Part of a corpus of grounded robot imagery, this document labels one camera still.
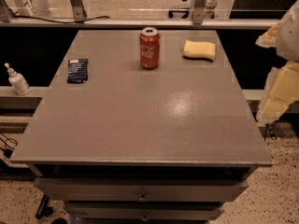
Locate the grey metal frame post right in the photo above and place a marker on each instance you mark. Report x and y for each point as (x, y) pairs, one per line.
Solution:
(198, 11)

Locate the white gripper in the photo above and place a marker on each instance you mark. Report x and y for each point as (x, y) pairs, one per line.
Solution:
(290, 37)

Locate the grey top drawer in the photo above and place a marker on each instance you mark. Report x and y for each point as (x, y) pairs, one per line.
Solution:
(140, 190)

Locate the dark blue snack packet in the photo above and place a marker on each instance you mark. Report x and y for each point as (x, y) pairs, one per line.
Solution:
(77, 71)

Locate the white pump bottle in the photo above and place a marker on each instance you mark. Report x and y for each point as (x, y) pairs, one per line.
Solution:
(17, 81)

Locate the yellow sponge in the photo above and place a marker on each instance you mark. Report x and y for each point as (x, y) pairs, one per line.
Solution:
(199, 50)

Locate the grey lower drawer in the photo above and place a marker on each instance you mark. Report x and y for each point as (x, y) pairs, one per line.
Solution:
(144, 211)

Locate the red coke can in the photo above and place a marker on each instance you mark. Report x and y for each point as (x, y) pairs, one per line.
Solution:
(149, 41)

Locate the grey drawer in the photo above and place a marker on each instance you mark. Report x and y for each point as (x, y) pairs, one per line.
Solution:
(140, 190)
(144, 211)

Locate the grey metal frame post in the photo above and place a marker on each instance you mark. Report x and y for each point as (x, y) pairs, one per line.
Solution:
(198, 11)
(79, 12)

